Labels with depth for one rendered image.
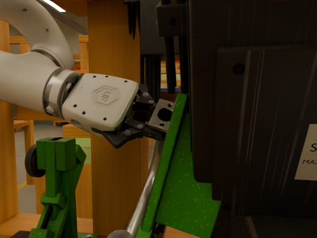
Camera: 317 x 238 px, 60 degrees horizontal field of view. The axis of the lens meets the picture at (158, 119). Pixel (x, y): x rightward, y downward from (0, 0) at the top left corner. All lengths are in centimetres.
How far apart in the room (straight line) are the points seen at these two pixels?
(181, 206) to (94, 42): 52
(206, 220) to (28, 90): 33
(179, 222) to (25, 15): 40
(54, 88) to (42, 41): 13
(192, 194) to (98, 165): 46
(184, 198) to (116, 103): 18
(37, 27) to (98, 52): 23
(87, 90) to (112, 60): 28
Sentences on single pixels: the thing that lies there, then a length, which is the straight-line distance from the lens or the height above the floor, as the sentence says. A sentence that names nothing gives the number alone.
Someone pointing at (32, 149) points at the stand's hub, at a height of 115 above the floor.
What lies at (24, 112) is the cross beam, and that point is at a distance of 96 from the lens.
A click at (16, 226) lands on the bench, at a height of 88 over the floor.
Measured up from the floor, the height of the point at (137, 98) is 126.
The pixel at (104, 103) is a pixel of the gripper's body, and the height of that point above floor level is 126.
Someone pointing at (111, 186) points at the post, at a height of 102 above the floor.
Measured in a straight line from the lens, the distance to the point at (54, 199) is 65.
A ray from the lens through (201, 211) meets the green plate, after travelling 35.
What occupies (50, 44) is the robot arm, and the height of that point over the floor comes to 136.
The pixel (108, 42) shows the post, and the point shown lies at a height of 140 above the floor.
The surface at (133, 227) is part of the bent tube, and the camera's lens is 47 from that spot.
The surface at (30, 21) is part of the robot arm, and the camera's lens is 54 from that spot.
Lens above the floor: 127
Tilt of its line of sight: 6 degrees down
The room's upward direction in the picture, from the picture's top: straight up
